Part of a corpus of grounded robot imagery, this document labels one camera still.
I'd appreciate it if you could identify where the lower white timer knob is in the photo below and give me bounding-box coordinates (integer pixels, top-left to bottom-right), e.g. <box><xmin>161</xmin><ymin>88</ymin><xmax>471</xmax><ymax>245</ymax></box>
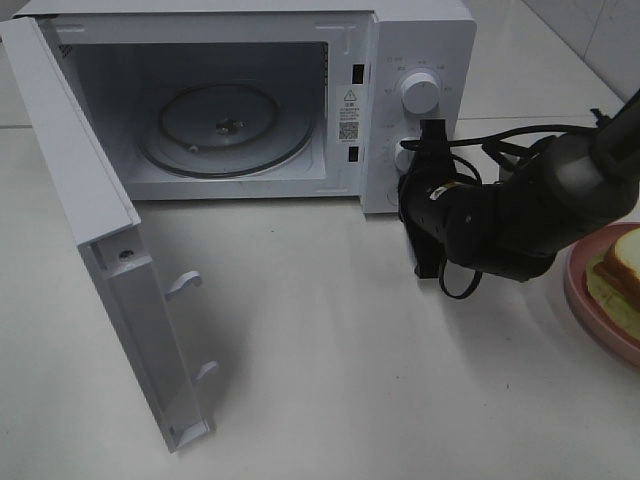
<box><xmin>394</xmin><ymin>137</ymin><xmax>417</xmax><ymax>174</ymax></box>

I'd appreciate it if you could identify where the white bread sandwich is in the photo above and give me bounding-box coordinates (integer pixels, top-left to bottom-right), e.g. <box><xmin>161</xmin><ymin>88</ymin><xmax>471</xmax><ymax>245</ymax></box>
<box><xmin>586</xmin><ymin>228</ymin><xmax>639</xmax><ymax>331</ymax></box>

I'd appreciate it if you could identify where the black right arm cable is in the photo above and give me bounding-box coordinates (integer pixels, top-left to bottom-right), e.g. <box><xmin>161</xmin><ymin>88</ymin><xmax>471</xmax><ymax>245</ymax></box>
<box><xmin>399</xmin><ymin>107</ymin><xmax>616</xmax><ymax>300</ymax></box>

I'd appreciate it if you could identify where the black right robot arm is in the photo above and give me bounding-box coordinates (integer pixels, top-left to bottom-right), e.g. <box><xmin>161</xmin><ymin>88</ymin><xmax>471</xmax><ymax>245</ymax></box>
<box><xmin>398</xmin><ymin>96</ymin><xmax>639</xmax><ymax>284</ymax></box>

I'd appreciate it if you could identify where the white microwave oven body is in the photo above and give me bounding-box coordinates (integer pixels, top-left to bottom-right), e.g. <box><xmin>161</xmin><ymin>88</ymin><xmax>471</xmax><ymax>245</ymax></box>
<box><xmin>10</xmin><ymin>1</ymin><xmax>476</xmax><ymax>214</ymax></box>

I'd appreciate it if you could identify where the white microwave door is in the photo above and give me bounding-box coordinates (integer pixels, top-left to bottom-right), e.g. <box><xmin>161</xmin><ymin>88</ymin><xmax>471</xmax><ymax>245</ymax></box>
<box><xmin>1</xmin><ymin>17</ymin><xmax>218</xmax><ymax>452</ymax></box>

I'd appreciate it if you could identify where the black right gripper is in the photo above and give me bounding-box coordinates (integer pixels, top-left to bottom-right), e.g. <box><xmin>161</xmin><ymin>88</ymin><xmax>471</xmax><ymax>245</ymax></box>
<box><xmin>398</xmin><ymin>119</ymin><xmax>480</xmax><ymax>279</ymax></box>

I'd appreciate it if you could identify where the glass microwave turntable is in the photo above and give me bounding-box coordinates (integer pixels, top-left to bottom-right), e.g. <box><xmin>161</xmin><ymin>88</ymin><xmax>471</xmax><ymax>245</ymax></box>
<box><xmin>140</xmin><ymin>82</ymin><xmax>318</xmax><ymax>179</ymax></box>

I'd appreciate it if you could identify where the upper white power knob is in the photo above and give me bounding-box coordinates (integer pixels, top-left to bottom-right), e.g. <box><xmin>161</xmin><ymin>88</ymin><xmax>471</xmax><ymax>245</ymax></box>
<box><xmin>400</xmin><ymin>70</ymin><xmax>441</xmax><ymax>115</ymax></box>

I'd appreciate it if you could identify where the pink round plate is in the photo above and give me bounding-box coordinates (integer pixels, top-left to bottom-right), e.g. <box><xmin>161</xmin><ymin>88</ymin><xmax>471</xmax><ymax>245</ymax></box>
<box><xmin>563</xmin><ymin>222</ymin><xmax>639</xmax><ymax>368</ymax></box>

